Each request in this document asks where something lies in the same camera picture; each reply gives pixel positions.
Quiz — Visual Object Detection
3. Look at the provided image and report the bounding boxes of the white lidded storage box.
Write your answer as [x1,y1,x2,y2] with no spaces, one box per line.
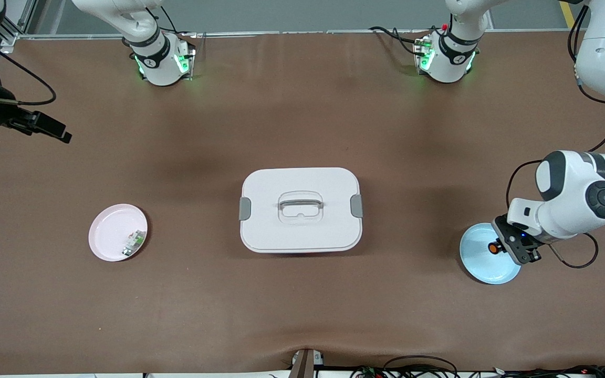
[238,167,364,254]

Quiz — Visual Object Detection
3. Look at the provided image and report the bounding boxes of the light blue round plate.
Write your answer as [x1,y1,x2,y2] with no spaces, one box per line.
[459,223,523,285]

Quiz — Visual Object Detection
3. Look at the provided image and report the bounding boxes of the pale pink round plate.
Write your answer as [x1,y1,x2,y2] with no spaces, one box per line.
[88,204,149,262]

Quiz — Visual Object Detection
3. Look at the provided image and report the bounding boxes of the brown table cover sheet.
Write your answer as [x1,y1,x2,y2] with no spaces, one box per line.
[0,30,605,375]

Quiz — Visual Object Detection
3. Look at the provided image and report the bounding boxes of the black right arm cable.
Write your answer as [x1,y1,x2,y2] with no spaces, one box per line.
[0,31,57,106]

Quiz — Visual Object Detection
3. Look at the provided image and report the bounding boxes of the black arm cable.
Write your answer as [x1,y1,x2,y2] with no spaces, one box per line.
[506,5,605,269]
[0,31,57,106]

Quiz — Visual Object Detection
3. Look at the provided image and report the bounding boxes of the aluminium frame profile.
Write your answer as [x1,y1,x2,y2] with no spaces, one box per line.
[0,0,36,53]

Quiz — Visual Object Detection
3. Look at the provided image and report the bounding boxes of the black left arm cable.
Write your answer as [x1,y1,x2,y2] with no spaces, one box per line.
[506,5,605,269]

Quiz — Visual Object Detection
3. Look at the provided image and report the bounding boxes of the green and white switch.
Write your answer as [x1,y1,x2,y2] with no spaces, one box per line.
[122,230,146,258]

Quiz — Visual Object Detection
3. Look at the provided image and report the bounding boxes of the tangled black cables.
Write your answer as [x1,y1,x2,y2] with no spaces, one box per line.
[492,364,605,378]
[350,355,461,378]

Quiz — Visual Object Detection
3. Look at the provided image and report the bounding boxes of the grey box lid handle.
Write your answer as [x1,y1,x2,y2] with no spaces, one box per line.
[278,193,324,212]

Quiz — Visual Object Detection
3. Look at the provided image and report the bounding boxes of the brown wedge bracket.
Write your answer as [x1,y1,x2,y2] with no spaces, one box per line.
[289,348,325,378]

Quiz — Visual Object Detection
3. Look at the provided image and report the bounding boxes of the black base power cable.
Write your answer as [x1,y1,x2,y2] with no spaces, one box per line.
[369,25,429,56]

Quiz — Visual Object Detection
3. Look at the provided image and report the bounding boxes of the aluminium table edge rail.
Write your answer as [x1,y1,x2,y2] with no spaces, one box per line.
[19,29,576,39]

